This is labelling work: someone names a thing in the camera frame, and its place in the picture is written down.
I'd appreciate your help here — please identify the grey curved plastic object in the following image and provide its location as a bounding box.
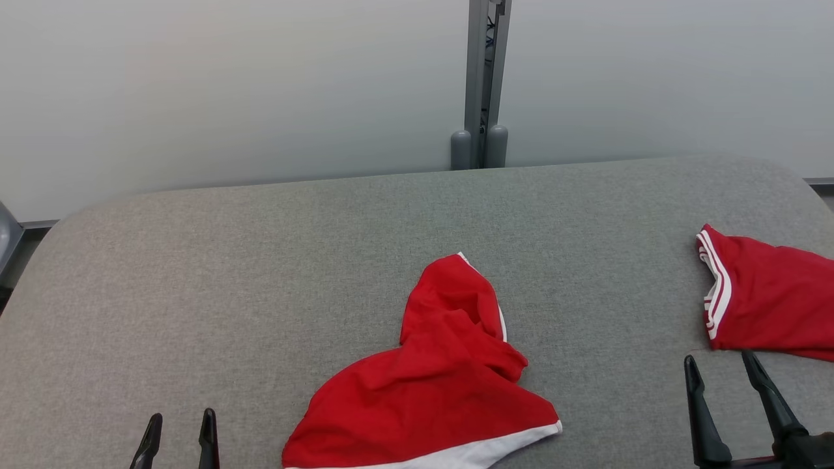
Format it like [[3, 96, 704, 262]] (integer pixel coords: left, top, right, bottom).
[[0, 201, 25, 278]]

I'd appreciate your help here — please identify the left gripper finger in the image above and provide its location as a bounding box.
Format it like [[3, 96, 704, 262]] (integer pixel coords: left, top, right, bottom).
[[198, 408, 221, 469], [130, 412, 164, 469]]

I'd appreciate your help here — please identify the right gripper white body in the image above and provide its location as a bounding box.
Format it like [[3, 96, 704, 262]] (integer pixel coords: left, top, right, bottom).
[[700, 433, 834, 469]]

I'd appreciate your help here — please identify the red shorts white trim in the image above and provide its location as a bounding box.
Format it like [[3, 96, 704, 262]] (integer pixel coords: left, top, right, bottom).
[[281, 251, 564, 469]]

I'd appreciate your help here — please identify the grey cylindrical post cap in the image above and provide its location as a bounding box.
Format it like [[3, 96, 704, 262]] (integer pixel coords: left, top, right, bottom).
[[485, 124, 510, 169], [450, 130, 472, 171]]

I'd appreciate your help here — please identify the grey metal partition post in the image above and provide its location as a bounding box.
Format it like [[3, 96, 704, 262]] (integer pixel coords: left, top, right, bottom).
[[464, 0, 513, 169]]

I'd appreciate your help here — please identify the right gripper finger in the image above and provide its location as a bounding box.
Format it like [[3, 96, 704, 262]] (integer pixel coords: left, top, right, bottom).
[[741, 350, 809, 451], [683, 354, 733, 469]]

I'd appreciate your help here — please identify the red basketball jersey number 23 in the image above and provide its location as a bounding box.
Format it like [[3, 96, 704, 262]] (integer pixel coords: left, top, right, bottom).
[[695, 223, 834, 363]]

